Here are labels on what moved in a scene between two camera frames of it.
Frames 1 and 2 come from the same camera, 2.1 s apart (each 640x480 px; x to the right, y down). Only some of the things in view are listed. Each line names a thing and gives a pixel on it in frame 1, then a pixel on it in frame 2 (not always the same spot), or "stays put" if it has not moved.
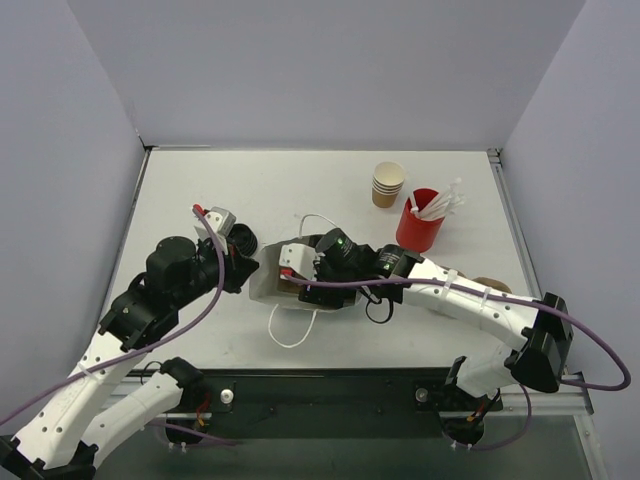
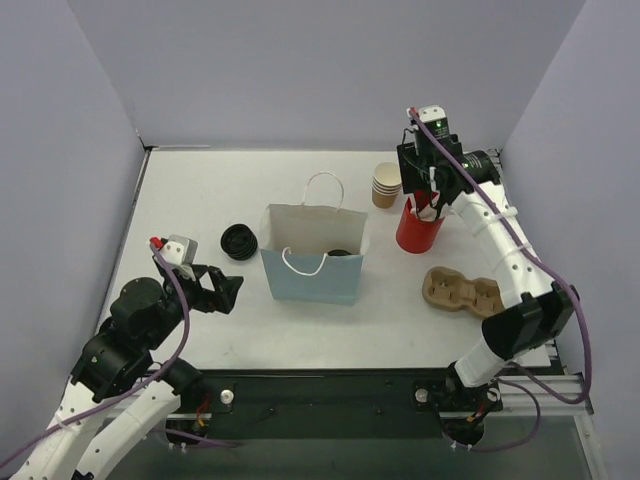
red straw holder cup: (415, 232) stays put
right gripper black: (315, 295) → (417, 178)
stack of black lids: (244, 238) stays put
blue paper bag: (263, 279) → (313, 251)
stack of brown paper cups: (388, 181) stays put
